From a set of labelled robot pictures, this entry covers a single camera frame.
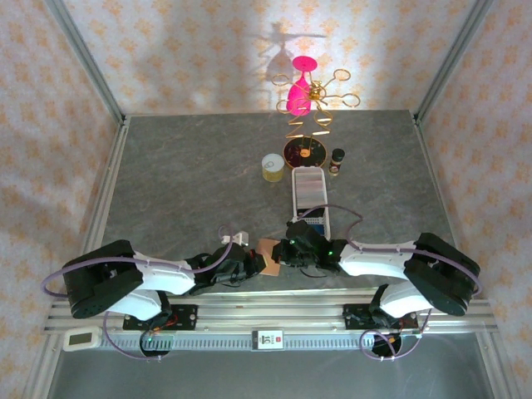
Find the brown leather card holder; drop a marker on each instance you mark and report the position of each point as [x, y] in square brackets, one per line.
[266, 247]

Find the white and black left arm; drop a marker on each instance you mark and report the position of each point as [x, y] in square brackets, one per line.
[166, 274]

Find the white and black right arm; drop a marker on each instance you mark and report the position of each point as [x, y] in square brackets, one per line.
[374, 266]

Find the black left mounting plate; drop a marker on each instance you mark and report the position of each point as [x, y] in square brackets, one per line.
[185, 316]

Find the black mounting plate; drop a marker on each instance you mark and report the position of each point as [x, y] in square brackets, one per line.
[353, 316]
[185, 316]

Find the white plastic basket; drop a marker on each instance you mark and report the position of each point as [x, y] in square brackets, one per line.
[294, 191]

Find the white number tag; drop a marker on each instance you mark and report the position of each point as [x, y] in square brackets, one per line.
[268, 340]

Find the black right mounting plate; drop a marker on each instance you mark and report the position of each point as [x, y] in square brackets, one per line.
[353, 316]

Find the yellow tin can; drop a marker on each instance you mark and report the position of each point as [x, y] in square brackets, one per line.
[273, 166]

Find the black-capped spice bottle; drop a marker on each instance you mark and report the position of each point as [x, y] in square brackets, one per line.
[337, 160]

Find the grey metal panel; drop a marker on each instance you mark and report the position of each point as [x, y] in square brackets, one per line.
[270, 374]

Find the pink wine glass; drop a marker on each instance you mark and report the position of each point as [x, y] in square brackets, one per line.
[300, 93]

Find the white digital timer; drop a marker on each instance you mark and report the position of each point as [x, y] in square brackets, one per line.
[81, 338]

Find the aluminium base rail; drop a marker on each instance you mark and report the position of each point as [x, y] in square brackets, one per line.
[270, 316]

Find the aluminium side rail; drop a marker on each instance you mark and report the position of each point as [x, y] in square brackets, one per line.
[109, 187]
[432, 187]

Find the aluminium frame post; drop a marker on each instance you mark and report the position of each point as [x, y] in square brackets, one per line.
[453, 62]
[83, 58]

